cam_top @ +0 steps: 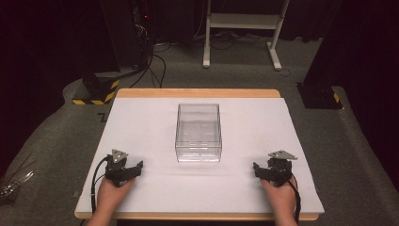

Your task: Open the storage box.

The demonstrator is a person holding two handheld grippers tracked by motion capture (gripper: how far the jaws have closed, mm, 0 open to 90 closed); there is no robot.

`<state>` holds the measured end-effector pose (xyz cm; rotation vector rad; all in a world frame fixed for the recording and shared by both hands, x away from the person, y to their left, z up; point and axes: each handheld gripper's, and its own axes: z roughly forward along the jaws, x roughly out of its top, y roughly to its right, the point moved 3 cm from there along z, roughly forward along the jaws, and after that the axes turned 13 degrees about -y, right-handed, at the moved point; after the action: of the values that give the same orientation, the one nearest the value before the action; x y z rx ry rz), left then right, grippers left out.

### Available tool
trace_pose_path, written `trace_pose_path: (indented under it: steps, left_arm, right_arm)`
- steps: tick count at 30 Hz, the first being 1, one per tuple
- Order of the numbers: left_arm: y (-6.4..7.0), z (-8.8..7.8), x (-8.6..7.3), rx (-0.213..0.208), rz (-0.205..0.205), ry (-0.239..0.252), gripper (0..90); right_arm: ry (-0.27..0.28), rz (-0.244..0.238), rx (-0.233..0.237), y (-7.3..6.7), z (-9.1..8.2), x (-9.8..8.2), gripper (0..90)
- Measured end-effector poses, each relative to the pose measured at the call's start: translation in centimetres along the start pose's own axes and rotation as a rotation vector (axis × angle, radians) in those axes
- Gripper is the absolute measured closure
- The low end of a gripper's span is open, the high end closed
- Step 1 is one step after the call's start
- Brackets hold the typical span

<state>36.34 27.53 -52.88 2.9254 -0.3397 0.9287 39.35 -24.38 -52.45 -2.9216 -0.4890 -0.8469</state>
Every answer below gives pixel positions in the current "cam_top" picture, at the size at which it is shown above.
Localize clear plastic box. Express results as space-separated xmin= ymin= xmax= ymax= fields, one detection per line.
xmin=174 ymin=103 xmax=223 ymax=163

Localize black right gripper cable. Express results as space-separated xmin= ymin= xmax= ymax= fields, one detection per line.
xmin=285 ymin=178 xmax=302 ymax=226

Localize black stand base yellow mark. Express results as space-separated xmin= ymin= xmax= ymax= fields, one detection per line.
xmin=295 ymin=82 xmax=343 ymax=110

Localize white metal stand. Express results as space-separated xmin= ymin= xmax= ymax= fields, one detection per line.
xmin=202 ymin=0 xmax=292 ymax=72

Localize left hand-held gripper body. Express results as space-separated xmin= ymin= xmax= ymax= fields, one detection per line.
xmin=104 ymin=149 xmax=134 ymax=188

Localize wooden table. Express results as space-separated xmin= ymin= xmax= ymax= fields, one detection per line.
xmin=73 ymin=88 xmax=321 ymax=221

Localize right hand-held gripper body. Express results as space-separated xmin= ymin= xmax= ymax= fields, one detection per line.
xmin=264 ymin=150 xmax=298 ymax=188

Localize person's right hand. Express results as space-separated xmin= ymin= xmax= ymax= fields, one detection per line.
xmin=260 ymin=176 xmax=298 ymax=218

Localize black yellow striped stand base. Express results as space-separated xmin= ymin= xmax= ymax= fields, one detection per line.
xmin=72 ymin=71 xmax=121 ymax=106

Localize white table mat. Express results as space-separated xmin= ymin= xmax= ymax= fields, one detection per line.
xmin=75 ymin=97 xmax=326 ymax=216

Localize black floor cables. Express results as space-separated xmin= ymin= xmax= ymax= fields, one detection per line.
xmin=129 ymin=43 xmax=168 ymax=89

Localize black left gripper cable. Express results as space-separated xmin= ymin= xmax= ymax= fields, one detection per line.
xmin=90 ymin=154 xmax=113 ymax=215

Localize black curtain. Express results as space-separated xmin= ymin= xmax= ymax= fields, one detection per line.
xmin=302 ymin=0 xmax=399 ymax=189
xmin=0 ymin=0 xmax=104 ymax=177

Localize person's left hand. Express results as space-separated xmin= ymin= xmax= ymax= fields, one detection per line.
xmin=95 ymin=176 xmax=136 ymax=218

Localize black equipment tower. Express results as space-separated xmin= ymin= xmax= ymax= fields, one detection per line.
xmin=99 ymin=0 xmax=153 ymax=71

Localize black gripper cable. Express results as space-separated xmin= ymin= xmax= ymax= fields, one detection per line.
xmin=90 ymin=154 xmax=113 ymax=215
xmin=285 ymin=178 xmax=302 ymax=226

